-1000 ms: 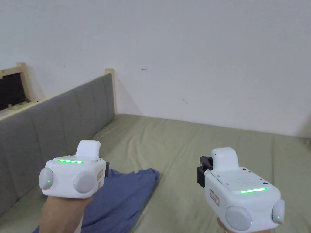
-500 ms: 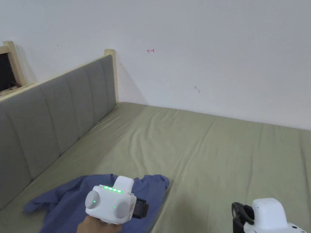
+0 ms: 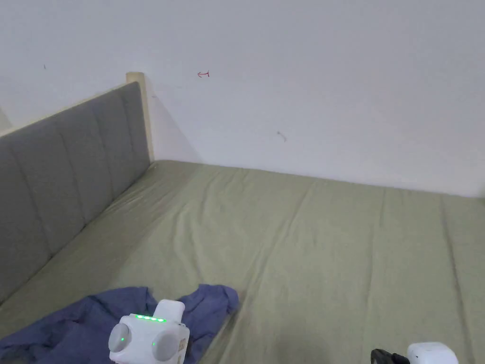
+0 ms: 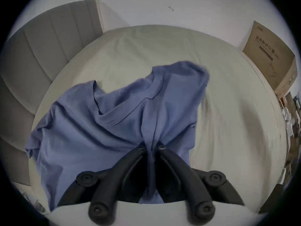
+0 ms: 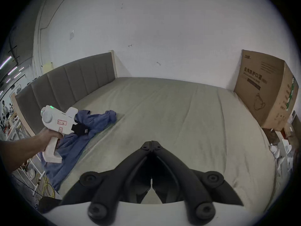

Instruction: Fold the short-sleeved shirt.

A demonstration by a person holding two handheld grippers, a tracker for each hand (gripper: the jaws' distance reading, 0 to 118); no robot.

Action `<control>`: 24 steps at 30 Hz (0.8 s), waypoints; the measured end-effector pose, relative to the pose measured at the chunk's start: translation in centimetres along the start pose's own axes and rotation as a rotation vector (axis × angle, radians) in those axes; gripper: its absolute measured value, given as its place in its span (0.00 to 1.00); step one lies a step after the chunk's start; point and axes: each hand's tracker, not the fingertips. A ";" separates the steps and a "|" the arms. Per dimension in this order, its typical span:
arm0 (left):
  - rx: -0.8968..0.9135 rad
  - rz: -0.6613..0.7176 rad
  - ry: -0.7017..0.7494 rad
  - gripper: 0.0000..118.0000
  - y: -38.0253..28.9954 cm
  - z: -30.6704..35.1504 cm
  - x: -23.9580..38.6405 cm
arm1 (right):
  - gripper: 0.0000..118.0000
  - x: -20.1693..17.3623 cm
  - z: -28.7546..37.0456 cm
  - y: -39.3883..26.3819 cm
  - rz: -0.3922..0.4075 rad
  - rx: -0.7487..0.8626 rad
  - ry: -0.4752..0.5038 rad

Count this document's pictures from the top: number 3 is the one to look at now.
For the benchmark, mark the dark blue shirt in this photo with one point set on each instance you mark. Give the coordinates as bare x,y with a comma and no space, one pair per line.
75,330

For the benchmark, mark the grey padded headboard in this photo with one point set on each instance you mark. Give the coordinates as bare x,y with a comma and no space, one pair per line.
57,170

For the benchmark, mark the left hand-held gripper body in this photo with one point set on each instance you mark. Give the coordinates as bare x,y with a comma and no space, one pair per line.
147,337

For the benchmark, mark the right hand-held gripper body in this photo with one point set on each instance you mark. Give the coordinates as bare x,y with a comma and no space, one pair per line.
432,354

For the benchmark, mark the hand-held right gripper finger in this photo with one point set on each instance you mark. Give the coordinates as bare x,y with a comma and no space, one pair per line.
380,357

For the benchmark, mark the bed with pale green sheet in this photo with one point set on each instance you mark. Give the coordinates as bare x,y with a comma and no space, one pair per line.
303,246

